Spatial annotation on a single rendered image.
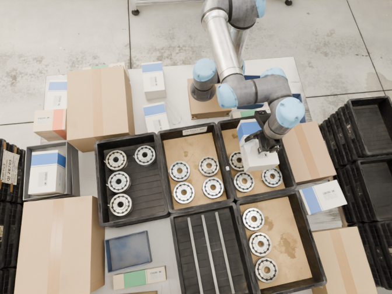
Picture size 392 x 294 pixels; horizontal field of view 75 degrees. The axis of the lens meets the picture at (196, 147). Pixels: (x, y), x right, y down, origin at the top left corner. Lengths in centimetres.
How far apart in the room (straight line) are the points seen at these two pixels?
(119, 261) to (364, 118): 183
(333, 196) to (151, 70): 119
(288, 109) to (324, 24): 258
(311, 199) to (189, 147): 64
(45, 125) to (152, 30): 172
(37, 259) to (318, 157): 138
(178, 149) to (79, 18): 216
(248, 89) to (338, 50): 240
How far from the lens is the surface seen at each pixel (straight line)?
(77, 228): 128
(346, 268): 142
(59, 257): 130
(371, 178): 217
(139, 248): 140
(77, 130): 139
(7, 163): 208
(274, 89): 81
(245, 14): 106
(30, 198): 150
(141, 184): 130
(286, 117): 75
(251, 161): 102
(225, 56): 85
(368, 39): 340
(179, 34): 284
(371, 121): 219
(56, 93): 168
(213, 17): 97
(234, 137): 137
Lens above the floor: 208
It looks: 71 degrees down
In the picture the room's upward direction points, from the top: 6 degrees clockwise
